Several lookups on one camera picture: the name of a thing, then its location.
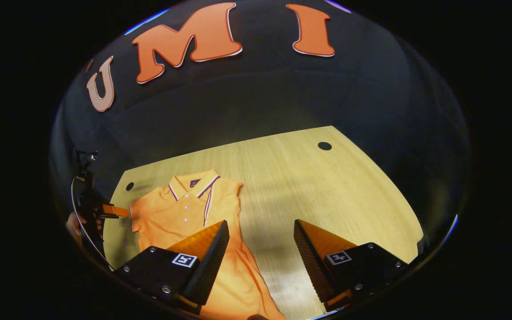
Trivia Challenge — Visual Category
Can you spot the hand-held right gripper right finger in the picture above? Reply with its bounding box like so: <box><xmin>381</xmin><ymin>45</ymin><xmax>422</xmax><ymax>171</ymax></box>
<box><xmin>293</xmin><ymin>219</ymin><xmax>410</xmax><ymax>312</ymax></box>

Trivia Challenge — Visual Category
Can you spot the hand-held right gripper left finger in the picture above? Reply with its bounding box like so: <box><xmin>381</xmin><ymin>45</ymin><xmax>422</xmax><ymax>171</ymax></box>
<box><xmin>114</xmin><ymin>220</ymin><xmax>231</xmax><ymax>316</ymax></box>

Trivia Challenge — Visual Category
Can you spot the orange T-shirt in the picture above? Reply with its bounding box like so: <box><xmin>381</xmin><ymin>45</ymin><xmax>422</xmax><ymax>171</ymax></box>
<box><xmin>129</xmin><ymin>169</ymin><xmax>285</xmax><ymax>320</ymax></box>

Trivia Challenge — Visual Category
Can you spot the black backdrop cloth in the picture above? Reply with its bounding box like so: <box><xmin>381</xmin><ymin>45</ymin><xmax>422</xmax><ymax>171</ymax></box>
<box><xmin>49</xmin><ymin>0</ymin><xmax>472</xmax><ymax>267</ymax></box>

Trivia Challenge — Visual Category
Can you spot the thin white cable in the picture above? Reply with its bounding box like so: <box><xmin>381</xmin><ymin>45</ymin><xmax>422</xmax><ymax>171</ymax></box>
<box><xmin>70</xmin><ymin>176</ymin><xmax>115</xmax><ymax>271</ymax></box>

